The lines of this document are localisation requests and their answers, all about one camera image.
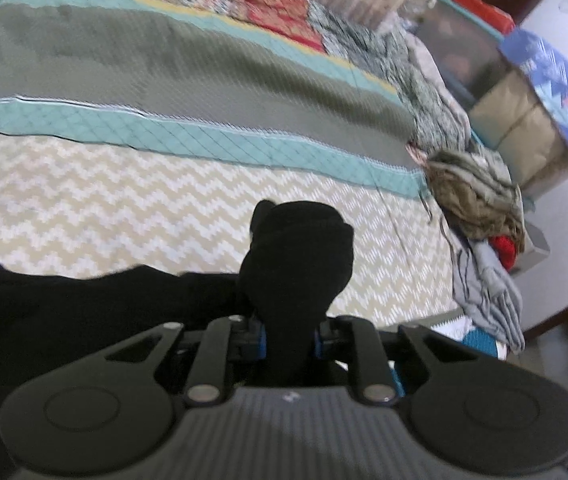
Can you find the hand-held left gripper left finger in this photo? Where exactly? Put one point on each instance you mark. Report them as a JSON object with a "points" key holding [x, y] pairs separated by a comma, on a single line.
{"points": [[260, 347]]}

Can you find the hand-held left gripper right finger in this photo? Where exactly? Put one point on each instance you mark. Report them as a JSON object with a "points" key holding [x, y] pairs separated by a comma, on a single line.
{"points": [[318, 349]]}

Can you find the black pants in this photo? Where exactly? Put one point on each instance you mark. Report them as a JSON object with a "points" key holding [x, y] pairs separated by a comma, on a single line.
{"points": [[289, 260]]}

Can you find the grey garment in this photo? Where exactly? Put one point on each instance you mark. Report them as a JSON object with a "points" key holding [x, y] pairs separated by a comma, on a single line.
{"points": [[493, 290]]}

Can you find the small red garment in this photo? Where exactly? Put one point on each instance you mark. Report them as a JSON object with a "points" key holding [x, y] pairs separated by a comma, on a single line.
{"points": [[504, 252]]}

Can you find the olive clothes pile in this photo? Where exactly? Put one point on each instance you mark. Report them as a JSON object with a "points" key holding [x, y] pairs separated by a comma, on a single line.
{"points": [[473, 190]]}

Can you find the patchwork quilt bedspread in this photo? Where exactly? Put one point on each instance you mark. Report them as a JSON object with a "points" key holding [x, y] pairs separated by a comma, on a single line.
{"points": [[164, 110]]}

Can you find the grey patterned blanket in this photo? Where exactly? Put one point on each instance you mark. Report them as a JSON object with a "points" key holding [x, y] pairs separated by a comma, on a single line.
{"points": [[433, 95]]}

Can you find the beige storage box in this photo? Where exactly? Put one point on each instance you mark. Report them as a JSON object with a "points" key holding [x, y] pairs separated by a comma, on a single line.
{"points": [[518, 130]]}

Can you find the grey storage bin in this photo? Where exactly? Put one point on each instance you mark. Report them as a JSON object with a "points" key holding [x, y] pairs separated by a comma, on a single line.
{"points": [[458, 55]]}

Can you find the blue printed cloth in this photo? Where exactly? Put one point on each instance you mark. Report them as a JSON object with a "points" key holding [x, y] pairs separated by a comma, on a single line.
{"points": [[558, 90]]}

